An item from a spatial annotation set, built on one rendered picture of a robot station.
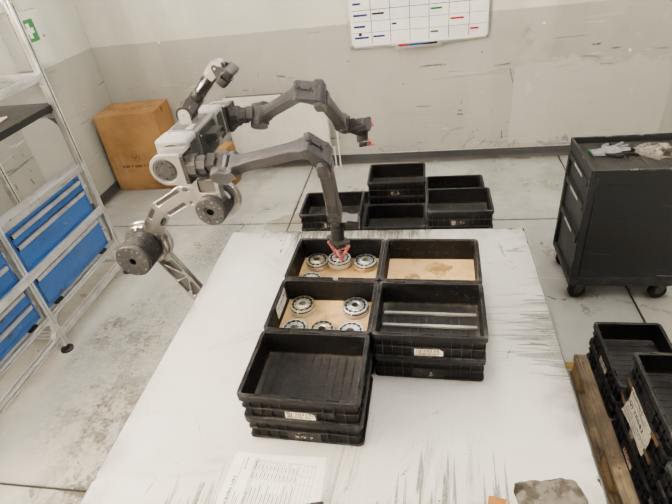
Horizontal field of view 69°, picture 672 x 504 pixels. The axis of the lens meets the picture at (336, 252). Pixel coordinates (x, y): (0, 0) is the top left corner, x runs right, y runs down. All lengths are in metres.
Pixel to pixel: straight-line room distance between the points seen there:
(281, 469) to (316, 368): 0.35
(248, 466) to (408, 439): 0.53
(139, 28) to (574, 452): 4.81
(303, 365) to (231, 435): 0.34
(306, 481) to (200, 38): 4.19
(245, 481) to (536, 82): 4.11
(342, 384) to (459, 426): 0.41
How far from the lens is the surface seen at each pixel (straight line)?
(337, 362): 1.80
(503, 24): 4.73
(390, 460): 1.71
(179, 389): 2.07
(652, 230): 3.21
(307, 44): 4.80
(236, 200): 2.28
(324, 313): 1.99
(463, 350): 1.79
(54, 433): 3.22
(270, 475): 1.73
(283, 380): 1.78
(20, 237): 3.38
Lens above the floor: 2.16
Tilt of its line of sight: 35 degrees down
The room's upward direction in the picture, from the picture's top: 8 degrees counter-clockwise
